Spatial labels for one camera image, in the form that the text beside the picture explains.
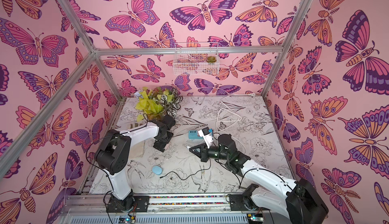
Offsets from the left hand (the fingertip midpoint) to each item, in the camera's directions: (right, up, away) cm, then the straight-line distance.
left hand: (171, 141), depth 96 cm
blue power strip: (+14, +4, -1) cm, 14 cm away
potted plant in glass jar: (-9, +24, -2) cm, 26 cm away
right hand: (+13, +1, -23) cm, 27 cm away
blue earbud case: (-6, -14, -12) cm, 19 cm away
